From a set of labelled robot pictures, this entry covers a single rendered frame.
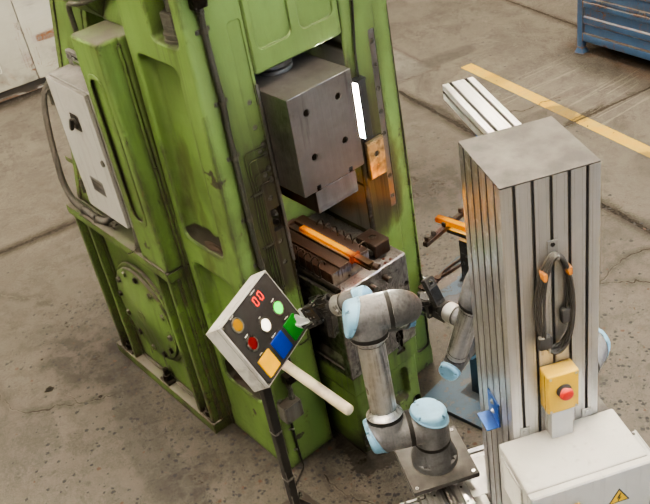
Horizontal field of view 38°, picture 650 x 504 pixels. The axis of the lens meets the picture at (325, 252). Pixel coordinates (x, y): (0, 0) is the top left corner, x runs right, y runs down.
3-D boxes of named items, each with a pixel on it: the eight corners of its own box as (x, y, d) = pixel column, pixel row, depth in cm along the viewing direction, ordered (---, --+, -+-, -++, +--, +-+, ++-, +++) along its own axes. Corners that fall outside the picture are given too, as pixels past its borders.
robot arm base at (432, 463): (465, 467, 300) (463, 446, 294) (420, 481, 298) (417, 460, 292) (448, 435, 312) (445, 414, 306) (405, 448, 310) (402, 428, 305)
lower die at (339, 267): (370, 263, 381) (367, 247, 376) (333, 288, 372) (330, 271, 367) (305, 229, 410) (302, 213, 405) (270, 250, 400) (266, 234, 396)
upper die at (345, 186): (358, 190, 361) (355, 169, 356) (319, 214, 352) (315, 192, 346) (291, 159, 389) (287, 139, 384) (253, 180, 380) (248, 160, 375)
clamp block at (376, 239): (391, 250, 387) (389, 237, 383) (376, 259, 383) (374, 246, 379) (371, 239, 395) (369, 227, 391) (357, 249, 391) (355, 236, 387)
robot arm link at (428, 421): (455, 446, 295) (452, 416, 287) (413, 456, 294) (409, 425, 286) (445, 419, 305) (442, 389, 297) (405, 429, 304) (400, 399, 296)
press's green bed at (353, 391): (425, 410, 436) (415, 334, 409) (367, 456, 419) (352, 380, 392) (347, 359, 474) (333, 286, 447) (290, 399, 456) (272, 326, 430)
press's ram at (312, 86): (380, 154, 362) (367, 58, 339) (305, 198, 344) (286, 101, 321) (312, 125, 390) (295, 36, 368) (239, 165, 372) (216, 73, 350)
